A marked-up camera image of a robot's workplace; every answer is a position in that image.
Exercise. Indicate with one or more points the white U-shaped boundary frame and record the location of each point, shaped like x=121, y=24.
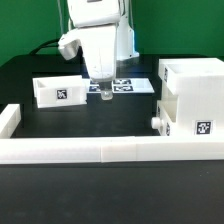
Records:
x=102, y=150

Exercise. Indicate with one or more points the paper sheet with markers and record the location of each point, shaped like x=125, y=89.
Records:
x=123, y=85

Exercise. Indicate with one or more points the white rear drawer tray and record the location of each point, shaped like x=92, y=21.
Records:
x=59, y=91

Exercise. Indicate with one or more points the white drawer tray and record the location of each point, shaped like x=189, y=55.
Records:
x=59, y=91
x=165, y=120

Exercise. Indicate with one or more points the white drawer cabinet box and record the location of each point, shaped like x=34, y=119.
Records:
x=197, y=85

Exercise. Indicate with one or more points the white front drawer tray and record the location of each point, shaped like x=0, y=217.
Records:
x=165, y=120

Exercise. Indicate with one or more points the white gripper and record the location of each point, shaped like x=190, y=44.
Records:
x=99, y=51

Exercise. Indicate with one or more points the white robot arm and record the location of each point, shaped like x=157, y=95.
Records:
x=93, y=13

